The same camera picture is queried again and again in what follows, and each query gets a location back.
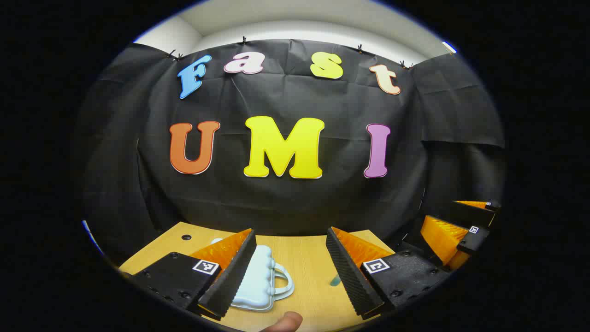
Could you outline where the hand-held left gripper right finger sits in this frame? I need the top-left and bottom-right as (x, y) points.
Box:
(326, 226), (451, 320)

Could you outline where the black backdrop cloth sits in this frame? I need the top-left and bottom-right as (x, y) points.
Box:
(76, 39), (506, 266)

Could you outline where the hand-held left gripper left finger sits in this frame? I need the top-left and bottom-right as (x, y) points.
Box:
(119, 228), (257, 321)

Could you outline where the pale blue hard-shell suitcase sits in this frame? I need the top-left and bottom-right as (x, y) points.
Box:
(229, 244), (295, 312)

